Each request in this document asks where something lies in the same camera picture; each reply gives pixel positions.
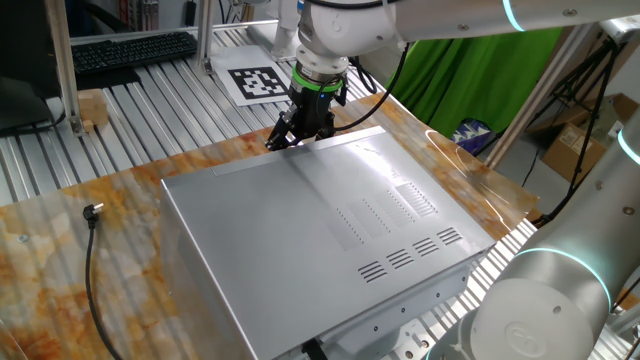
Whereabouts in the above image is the green cloth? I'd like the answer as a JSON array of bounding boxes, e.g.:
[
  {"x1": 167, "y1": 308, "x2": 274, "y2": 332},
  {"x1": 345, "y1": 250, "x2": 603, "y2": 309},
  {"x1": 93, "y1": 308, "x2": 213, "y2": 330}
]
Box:
[{"x1": 387, "y1": 27, "x2": 565, "y2": 140}]

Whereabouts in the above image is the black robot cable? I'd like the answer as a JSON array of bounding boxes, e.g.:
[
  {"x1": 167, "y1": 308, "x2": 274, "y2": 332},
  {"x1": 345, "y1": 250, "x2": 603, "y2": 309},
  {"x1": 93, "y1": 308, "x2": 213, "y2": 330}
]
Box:
[{"x1": 314, "y1": 42, "x2": 412, "y2": 134}]

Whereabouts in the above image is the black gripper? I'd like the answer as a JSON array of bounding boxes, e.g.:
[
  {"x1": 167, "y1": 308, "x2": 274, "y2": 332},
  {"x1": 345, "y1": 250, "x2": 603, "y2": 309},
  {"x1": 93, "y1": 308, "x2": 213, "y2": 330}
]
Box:
[{"x1": 264, "y1": 79, "x2": 347, "y2": 152}]

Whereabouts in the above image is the printed marker tag sheet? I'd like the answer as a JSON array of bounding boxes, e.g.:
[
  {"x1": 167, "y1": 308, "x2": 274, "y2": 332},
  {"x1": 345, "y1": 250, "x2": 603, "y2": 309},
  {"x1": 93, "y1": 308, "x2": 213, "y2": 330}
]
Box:
[{"x1": 212, "y1": 44, "x2": 297, "y2": 108}]

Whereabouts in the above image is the orange marble patterned mat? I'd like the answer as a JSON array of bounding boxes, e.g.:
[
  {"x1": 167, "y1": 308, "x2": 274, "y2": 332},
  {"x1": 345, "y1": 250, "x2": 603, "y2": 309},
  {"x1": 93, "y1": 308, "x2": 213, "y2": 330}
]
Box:
[{"x1": 0, "y1": 92, "x2": 541, "y2": 360}]

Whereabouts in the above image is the black computer keyboard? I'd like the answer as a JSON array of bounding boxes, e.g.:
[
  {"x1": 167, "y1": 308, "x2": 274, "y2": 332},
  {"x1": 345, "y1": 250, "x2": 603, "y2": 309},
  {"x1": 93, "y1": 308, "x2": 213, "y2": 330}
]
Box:
[{"x1": 70, "y1": 30, "x2": 199, "y2": 76}]

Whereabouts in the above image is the aluminium frame post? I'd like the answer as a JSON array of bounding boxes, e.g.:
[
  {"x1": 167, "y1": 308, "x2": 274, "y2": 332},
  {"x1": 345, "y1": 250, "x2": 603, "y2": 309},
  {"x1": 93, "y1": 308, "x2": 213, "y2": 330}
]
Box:
[
  {"x1": 483, "y1": 22, "x2": 599, "y2": 170},
  {"x1": 193, "y1": 0, "x2": 217, "y2": 75},
  {"x1": 43, "y1": 0, "x2": 87, "y2": 137}
]

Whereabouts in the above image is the silver microwave oven body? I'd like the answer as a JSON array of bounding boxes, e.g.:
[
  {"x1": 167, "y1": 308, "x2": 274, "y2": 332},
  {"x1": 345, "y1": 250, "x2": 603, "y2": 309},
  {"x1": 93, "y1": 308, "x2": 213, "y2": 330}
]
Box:
[{"x1": 159, "y1": 125, "x2": 496, "y2": 360}]

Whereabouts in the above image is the black tripod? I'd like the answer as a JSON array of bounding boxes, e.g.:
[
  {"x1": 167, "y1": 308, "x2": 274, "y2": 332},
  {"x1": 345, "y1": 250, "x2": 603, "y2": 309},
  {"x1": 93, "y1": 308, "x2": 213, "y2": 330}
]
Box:
[{"x1": 537, "y1": 38, "x2": 621, "y2": 226}]

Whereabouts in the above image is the black power cable with plug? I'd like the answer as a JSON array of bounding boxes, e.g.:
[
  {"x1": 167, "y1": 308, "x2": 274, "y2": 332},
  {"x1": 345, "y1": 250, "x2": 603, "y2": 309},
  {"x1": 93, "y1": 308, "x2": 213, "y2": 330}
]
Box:
[{"x1": 82, "y1": 202, "x2": 329, "y2": 360}]

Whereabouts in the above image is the blue white patterned bag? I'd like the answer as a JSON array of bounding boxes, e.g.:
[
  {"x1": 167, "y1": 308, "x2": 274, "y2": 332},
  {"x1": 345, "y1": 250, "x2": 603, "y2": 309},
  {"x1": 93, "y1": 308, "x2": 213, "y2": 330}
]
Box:
[{"x1": 451, "y1": 118, "x2": 497, "y2": 155}]

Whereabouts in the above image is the small cardboard box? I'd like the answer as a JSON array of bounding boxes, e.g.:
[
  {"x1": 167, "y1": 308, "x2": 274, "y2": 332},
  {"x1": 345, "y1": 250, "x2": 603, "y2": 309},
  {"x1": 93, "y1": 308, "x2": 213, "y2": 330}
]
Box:
[{"x1": 541, "y1": 122, "x2": 610, "y2": 185}]

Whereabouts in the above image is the large cardboard box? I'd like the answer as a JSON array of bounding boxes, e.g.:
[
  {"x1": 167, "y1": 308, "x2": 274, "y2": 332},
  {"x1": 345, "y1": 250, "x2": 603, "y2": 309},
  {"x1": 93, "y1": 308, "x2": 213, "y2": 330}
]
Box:
[{"x1": 524, "y1": 92, "x2": 640, "y2": 151}]

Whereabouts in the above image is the small wooden block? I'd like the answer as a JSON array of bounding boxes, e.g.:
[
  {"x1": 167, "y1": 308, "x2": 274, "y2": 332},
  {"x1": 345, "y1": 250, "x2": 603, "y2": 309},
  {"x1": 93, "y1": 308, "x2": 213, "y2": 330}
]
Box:
[{"x1": 77, "y1": 88, "x2": 110, "y2": 134}]

